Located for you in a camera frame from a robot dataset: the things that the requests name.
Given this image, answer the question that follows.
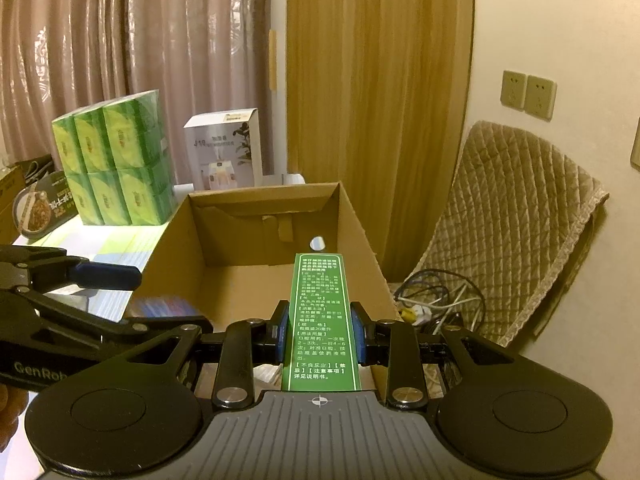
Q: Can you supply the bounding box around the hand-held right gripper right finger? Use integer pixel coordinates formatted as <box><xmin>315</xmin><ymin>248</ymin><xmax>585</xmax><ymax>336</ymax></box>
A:
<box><xmin>349</xmin><ymin>301</ymin><xmax>507</xmax><ymax>409</ymax></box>

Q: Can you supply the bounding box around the white humidifier box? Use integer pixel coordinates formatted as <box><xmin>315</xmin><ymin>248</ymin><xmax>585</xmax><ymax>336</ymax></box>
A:
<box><xmin>182</xmin><ymin>108</ymin><xmax>264</xmax><ymax>192</ymax></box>

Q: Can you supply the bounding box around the golden curtain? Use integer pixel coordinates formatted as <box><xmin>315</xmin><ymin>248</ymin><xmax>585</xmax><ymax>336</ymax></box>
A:
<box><xmin>286</xmin><ymin>0</ymin><xmax>475</xmax><ymax>283</ymax></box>

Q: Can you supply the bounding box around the beige double wall socket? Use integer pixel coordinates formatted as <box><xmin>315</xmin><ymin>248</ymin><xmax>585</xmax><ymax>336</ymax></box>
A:
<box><xmin>501</xmin><ymin>69</ymin><xmax>558</xmax><ymax>122</ymax></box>

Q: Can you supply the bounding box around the green medicine box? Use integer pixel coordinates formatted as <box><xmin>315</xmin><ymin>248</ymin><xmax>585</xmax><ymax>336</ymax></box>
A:
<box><xmin>279</xmin><ymin>252</ymin><xmax>363</xmax><ymax>392</ymax></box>

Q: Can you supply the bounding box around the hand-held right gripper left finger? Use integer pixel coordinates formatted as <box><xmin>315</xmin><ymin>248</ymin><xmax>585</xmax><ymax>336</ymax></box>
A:
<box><xmin>135</xmin><ymin>300</ymin><xmax>292</xmax><ymax>409</ymax></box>

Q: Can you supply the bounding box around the brown cardboard box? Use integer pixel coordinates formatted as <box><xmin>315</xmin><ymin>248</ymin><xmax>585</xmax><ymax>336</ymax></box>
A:
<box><xmin>124</xmin><ymin>180</ymin><xmax>402</xmax><ymax>396</ymax></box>

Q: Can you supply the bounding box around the pink-brown curtain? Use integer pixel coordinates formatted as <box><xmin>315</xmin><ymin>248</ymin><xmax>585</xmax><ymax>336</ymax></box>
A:
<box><xmin>0</xmin><ymin>0</ymin><xmax>289</xmax><ymax>192</ymax></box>

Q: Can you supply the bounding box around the tangle of cables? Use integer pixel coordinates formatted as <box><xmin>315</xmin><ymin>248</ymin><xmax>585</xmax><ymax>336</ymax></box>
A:
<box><xmin>393</xmin><ymin>269</ymin><xmax>487</xmax><ymax>333</ymax></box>

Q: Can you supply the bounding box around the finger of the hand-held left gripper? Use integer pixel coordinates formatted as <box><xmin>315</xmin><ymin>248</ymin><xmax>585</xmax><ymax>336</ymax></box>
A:
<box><xmin>0</xmin><ymin>245</ymin><xmax>143</xmax><ymax>292</ymax></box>
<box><xmin>0</xmin><ymin>290</ymin><xmax>216</xmax><ymax>359</ymax></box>

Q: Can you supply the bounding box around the person's left hand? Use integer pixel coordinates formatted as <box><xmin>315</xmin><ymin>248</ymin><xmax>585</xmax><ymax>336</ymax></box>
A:
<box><xmin>0</xmin><ymin>384</ymin><xmax>27</xmax><ymax>445</ymax></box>

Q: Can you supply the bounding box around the pack of green tissue packets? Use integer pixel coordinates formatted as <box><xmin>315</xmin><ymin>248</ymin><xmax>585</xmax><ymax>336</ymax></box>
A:
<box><xmin>51</xmin><ymin>89</ymin><xmax>178</xmax><ymax>227</ymax></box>

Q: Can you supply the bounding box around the dark noodle bowl package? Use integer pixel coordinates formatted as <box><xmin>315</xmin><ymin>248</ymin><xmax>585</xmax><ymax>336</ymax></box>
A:
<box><xmin>12</xmin><ymin>169</ymin><xmax>79</xmax><ymax>237</ymax></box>

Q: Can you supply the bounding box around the quilted beige chair cover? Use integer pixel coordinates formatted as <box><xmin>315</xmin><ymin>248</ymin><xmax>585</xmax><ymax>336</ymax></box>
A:
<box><xmin>400</xmin><ymin>119</ymin><xmax>611</xmax><ymax>352</ymax></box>

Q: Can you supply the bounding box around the black paper bag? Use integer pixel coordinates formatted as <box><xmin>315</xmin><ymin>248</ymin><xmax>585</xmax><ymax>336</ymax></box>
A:
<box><xmin>22</xmin><ymin>157</ymin><xmax>57</xmax><ymax>184</ymax></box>

